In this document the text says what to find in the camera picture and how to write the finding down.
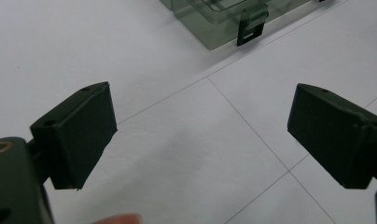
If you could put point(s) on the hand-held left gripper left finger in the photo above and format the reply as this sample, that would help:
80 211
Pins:
77 133

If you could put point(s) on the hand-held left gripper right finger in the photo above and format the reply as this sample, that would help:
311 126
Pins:
332 137

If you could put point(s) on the clear grey plastic storage box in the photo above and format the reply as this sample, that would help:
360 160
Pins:
220 21

